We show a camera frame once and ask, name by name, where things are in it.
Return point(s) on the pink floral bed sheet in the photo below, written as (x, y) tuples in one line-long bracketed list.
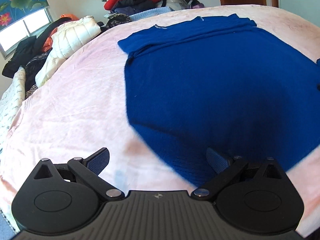
[(81, 108)]

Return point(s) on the white floral quilt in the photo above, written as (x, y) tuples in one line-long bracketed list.
[(11, 101)]

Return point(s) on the leopard print garment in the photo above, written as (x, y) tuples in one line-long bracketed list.
[(117, 19)]

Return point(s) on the window with metal frame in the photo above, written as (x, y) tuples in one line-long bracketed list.
[(31, 25)]

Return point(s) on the blue knit sweater with rhinestones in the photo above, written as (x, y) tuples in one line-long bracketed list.
[(220, 82)]

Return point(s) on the purple bag on floor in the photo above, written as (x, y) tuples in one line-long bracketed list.
[(198, 6)]

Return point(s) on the dark navy jacket on pile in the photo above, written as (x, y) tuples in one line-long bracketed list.
[(131, 7)]

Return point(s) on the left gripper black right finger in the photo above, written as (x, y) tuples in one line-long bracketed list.
[(256, 198)]

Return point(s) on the light blue fleece blanket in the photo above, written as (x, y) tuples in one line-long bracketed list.
[(150, 13)]

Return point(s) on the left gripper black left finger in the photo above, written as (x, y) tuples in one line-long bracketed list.
[(61, 198)]

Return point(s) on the cream quilted puffer jacket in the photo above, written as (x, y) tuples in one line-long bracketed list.
[(68, 39)]

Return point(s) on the black garment by window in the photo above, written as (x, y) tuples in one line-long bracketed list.
[(29, 48)]

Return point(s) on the orange garment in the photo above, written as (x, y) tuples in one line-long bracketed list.
[(49, 41)]

